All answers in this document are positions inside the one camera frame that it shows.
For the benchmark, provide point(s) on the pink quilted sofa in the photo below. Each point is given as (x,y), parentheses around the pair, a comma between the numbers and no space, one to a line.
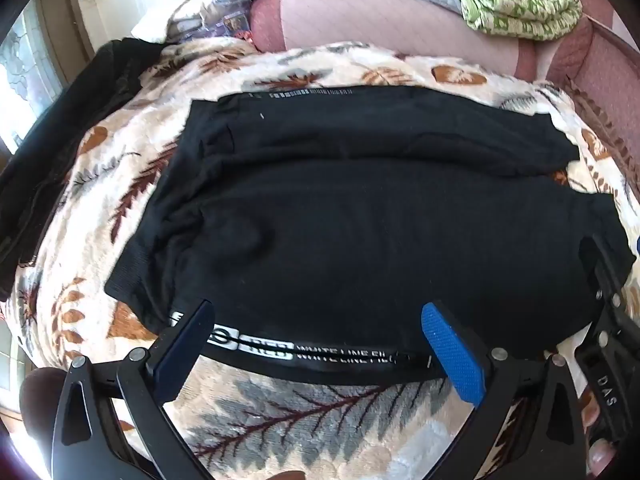
(375,25)

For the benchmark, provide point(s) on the colourful printed packet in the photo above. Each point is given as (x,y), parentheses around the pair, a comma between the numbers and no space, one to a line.
(225,25)

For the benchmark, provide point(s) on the black cloth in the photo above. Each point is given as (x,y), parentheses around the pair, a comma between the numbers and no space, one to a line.
(75,135)

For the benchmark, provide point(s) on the person's right hand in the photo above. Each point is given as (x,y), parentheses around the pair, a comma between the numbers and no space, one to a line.
(600,460)

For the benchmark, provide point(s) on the patterned glass window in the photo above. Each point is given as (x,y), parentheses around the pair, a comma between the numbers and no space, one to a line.
(30,70)

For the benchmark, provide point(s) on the black pants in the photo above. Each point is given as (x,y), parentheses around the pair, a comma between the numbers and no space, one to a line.
(325,235)

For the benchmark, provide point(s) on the leaf printed fleece blanket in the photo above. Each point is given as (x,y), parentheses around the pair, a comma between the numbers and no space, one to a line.
(300,420)

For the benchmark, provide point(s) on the white pillow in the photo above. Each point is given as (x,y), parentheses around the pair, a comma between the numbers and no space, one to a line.
(160,25)

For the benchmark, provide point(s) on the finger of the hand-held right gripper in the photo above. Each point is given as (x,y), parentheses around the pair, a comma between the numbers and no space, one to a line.
(602,280)

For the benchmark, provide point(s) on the green patterned blanket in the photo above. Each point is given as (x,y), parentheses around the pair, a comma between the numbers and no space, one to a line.
(525,10)

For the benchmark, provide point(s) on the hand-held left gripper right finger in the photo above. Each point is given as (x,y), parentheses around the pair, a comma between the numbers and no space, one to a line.
(452,350)

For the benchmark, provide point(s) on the dark brown round object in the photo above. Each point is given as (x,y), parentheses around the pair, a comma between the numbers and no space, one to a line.
(37,405)

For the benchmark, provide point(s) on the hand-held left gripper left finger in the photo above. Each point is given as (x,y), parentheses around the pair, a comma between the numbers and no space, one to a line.
(182,350)

